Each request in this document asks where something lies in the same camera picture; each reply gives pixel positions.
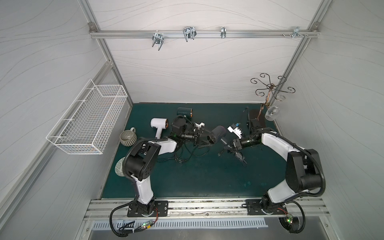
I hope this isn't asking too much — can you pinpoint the clear wine glass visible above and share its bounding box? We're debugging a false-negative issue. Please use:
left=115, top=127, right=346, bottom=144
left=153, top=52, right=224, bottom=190
left=265, top=106, right=280, bottom=122

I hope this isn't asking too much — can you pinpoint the white vent strip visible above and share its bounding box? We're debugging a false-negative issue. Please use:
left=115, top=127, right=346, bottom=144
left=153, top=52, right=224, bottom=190
left=92, top=217, right=269, bottom=231

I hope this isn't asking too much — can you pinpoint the patterned ceramic bowl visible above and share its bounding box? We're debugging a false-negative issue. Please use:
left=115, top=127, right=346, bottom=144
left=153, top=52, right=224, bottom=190
left=115, top=158, right=125, bottom=177

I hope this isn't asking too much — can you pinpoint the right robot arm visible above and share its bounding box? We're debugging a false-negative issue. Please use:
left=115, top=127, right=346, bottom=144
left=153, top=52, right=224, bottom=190
left=225, top=108, right=326, bottom=215

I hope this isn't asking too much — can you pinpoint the metal glass holder stand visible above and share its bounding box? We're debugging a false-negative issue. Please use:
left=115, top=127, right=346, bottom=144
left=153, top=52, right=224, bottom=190
left=250, top=73, right=296, bottom=127

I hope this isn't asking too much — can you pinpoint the aluminium top rail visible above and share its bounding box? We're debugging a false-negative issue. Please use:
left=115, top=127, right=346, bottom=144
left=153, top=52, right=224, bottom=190
left=90, top=29, right=321, bottom=39

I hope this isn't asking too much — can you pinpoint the white dryer black cord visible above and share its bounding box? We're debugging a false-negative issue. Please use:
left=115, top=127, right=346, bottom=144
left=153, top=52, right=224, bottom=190
left=154, top=143, right=185, bottom=164

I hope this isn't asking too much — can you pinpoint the dark green hair dryer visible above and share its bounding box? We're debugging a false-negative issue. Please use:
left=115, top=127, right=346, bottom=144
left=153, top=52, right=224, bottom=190
left=177, top=107, right=193, bottom=119

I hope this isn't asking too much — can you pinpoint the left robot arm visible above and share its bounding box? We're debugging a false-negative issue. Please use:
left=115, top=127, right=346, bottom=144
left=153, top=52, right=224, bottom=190
left=115, top=116, right=214, bottom=217

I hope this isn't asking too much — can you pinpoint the striped ceramic mug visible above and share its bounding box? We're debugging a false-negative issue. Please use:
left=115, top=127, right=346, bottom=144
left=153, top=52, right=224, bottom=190
left=120, top=127, right=138, bottom=147

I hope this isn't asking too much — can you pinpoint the small metal clamp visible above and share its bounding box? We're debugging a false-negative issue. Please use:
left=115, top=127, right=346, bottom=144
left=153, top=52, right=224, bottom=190
left=221, top=27, right=227, bottom=39

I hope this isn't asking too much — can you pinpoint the white hair dryer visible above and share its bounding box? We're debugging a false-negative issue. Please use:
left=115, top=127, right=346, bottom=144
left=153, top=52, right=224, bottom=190
left=150, top=118, right=169, bottom=139

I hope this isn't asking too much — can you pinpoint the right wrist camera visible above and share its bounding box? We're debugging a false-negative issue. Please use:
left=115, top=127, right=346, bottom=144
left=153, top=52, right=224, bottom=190
left=228, top=123, right=244, bottom=139

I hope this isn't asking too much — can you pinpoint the metal hook bracket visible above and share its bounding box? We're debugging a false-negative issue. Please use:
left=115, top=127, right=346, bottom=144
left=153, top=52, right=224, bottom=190
left=152, top=33, right=164, bottom=51

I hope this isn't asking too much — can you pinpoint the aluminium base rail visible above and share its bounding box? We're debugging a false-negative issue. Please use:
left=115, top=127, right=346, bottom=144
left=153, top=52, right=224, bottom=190
left=84, top=197, right=331, bottom=220

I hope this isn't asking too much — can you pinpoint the green dryer black cord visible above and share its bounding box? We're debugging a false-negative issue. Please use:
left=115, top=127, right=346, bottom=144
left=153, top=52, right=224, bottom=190
left=176, top=140, right=210, bottom=161

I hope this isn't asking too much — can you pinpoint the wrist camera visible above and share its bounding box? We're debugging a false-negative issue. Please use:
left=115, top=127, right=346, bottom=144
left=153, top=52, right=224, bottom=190
left=228, top=123, right=244, bottom=139
left=195, top=123, right=205, bottom=129

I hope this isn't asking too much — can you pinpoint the white wire basket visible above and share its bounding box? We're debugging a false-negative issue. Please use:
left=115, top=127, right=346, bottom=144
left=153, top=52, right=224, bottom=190
left=46, top=79, right=128, bottom=155

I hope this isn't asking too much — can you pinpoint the metal u-bolt bracket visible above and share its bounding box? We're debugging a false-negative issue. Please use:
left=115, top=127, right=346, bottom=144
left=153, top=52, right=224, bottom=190
left=183, top=26, right=197, bottom=42

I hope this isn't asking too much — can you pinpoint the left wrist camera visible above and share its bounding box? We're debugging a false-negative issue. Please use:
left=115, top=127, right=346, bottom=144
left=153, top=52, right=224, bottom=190
left=195, top=123, right=205, bottom=129

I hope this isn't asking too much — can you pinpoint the green table mat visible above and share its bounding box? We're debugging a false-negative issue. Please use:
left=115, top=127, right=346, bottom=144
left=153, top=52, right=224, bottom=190
left=102, top=103, right=286, bottom=199

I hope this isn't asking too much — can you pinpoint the metal bolt bracket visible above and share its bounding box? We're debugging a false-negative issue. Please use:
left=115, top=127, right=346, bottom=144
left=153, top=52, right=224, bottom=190
left=282, top=27, right=309, bottom=39

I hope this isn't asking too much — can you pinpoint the grey hair dryer pink ring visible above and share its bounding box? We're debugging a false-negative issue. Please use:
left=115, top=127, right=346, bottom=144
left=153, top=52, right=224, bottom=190
left=206, top=125, right=245, bottom=163

